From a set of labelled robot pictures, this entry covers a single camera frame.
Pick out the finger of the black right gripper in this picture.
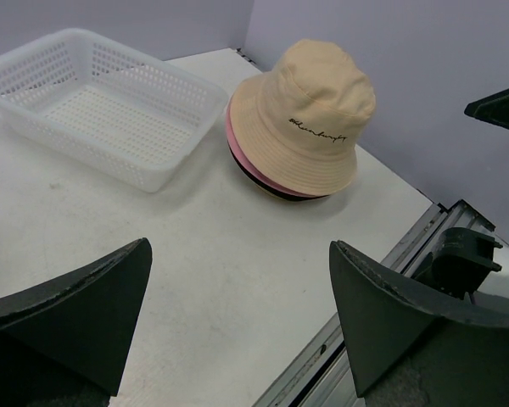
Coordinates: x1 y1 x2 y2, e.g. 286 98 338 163
464 88 509 130

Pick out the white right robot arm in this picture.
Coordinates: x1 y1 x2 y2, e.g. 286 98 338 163
411 88 509 309

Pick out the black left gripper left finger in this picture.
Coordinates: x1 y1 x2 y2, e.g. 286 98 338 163
0 238 152 406

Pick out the black bucket hat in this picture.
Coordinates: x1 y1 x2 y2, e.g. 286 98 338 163
228 145 323 202

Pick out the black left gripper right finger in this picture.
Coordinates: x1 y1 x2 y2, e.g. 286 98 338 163
329 241 509 406

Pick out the aluminium mounting rail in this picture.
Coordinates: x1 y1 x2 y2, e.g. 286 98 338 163
254 201 495 406

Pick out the white plastic basket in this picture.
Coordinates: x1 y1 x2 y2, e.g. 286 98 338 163
0 28 228 192

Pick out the beige hat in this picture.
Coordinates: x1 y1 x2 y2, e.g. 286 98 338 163
229 39 376 197

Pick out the pink hat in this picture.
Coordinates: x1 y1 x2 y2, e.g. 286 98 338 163
225 107 317 197

